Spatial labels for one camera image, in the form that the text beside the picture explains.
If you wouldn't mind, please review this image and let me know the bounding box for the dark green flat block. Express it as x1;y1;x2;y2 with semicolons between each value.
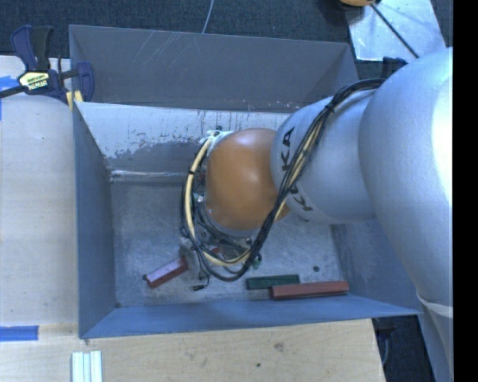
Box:
245;274;302;291

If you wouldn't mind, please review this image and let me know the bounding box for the red-brown flat block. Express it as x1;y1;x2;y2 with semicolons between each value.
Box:
269;279;351;302
143;255;190;290

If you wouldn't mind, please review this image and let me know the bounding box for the grey metal bin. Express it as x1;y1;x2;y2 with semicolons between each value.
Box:
68;24;424;340

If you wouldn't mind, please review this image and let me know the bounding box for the pale wood board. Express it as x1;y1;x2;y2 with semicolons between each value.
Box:
0;92;80;328

